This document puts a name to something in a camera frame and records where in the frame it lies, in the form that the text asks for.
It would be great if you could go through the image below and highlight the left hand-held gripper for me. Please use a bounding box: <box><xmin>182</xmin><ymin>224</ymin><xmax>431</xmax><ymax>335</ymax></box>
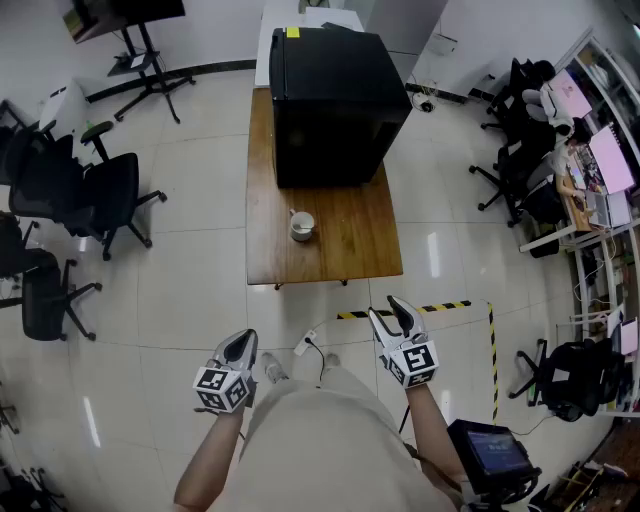
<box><xmin>192</xmin><ymin>329</ymin><xmax>260</xmax><ymax>416</ymax></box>

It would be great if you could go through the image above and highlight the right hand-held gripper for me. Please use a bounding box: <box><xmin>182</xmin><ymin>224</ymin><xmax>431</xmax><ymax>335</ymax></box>
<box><xmin>367</xmin><ymin>295</ymin><xmax>441</xmax><ymax>390</ymax></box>

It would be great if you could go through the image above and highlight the white container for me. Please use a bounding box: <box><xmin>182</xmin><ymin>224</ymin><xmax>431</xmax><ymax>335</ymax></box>
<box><xmin>288</xmin><ymin>208</ymin><xmax>317</xmax><ymax>244</ymax></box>

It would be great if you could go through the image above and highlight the person's right forearm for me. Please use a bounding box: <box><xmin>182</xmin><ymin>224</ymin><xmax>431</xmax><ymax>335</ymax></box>
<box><xmin>404</xmin><ymin>383</ymin><xmax>467</xmax><ymax>494</ymax></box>

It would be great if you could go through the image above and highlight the person's left forearm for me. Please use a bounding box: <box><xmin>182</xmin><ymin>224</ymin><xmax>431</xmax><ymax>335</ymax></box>
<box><xmin>172</xmin><ymin>407</ymin><xmax>247</xmax><ymax>512</ymax></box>

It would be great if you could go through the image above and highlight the person's left shoe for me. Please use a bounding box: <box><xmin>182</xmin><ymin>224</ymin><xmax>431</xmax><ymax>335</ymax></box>
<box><xmin>261</xmin><ymin>351</ymin><xmax>290</xmax><ymax>386</ymax></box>

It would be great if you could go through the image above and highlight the white floor power strip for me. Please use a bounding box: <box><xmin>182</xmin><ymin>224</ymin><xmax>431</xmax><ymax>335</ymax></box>
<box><xmin>293</xmin><ymin>329</ymin><xmax>318</xmax><ymax>357</ymax></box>

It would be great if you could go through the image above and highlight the yellow black floor tape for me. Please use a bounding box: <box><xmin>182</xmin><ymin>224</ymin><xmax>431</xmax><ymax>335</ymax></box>
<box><xmin>336</xmin><ymin>299</ymin><xmax>500</xmax><ymax>426</ymax></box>

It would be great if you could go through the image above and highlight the person's beige clothing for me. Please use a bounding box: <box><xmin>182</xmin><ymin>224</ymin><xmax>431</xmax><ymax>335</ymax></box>
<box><xmin>207</xmin><ymin>366</ymin><xmax>464</xmax><ymax>512</ymax></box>

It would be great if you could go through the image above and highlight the black office chair with paper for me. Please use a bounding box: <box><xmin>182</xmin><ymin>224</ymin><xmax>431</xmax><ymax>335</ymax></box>
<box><xmin>508</xmin><ymin>337</ymin><xmax>627</xmax><ymax>423</ymax></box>

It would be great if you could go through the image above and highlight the black mesh office chair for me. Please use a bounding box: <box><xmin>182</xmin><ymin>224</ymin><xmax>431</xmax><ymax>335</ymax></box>
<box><xmin>8</xmin><ymin>120</ymin><xmax>168</xmax><ymax>262</ymax></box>
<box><xmin>0</xmin><ymin>98</ymin><xmax>42</xmax><ymax>187</ymax></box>
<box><xmin>0</xmin><ymin>213</ymin><xmax>104</xmax><ymax>343</ymax></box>

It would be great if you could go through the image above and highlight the black mini fridge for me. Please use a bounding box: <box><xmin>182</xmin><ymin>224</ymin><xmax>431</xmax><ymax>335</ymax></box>
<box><xmin>268</xmin><ymin>26</ymin><xmax>414</xmax><ymax>190</ymax></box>

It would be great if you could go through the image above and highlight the black floor power strip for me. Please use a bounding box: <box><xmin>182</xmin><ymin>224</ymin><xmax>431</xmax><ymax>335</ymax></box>
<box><xmin>404</xmin><ymin>82</ymin><xmax>469</xmax><ymax>106</ymax></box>

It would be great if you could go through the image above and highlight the silver laptop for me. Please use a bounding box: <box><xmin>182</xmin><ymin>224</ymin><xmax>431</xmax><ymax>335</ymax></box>
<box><xmin>583</xmin><ymin>190</ymin><xmax>633</xmax><ymax>230</ymax></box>

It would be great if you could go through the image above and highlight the pink lit monitor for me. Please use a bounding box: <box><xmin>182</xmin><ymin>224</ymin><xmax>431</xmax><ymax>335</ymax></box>
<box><xmin>546</xmin><ymin>67</ymin><xmax>594</xmax><ymax>118</ymax></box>
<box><xmin>588</xmin><ymin>124</ymin><xmax>637</xmax><ymax>196</ymax></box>

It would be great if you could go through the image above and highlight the black wheeled television stand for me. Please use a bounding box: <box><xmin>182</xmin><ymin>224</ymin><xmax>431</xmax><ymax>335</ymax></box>
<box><xmin>86</xmin><ymin>21</ymin><xmax>197</xmax><ymax>125</ymax></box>

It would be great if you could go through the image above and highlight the white box appliance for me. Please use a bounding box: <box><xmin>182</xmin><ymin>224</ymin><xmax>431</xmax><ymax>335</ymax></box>
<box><xmin>38</xmin><ymin>78</ymin><xmax>92</xmax><ymax>139</ymax></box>

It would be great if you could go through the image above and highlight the white metal shelf rack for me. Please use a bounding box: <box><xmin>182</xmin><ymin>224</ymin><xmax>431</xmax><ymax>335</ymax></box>
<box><xmin>553</xmin><ymin>27</ymin><xmax>640</xmax><ymax>151</ymax></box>

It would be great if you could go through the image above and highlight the black television screen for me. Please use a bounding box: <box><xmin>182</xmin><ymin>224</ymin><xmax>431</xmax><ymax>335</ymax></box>
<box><xmin>61</xmin><ymin>0</ymin><xmax>187</xmax><ymax>45</ymax></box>

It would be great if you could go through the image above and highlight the black power cable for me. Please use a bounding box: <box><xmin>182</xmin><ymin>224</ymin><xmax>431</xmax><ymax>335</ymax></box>
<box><xmin>304</xmin><ymin>337</ymin><xmax>327</xmax><ymax>390</ymax></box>

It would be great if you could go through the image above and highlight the black tablet screen on mount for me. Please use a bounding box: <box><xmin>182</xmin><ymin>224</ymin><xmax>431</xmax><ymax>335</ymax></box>
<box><xmin>446</xmin><ymin>418</ymin><xmax>544</xmax><ymax>497</ymax></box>

